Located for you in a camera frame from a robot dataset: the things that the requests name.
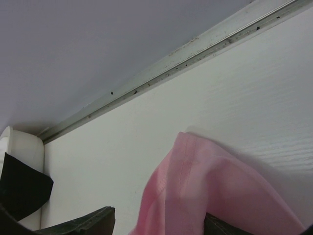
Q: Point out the white plastic basket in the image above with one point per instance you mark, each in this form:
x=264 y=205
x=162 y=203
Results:
x=29 y=149

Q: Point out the pink t shirt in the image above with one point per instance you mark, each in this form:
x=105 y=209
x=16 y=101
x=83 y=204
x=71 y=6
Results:
x=196 y=178

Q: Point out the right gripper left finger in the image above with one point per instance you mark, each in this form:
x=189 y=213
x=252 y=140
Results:
x=99 y=222

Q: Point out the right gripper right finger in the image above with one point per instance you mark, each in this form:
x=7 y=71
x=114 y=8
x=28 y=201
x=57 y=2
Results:
x=215 y=226

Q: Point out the aluminium back rail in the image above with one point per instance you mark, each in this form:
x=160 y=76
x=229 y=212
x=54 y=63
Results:
x=255 y=18

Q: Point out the black t shirt in basket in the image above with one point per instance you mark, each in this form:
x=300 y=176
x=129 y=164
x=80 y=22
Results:
x=23 y=190

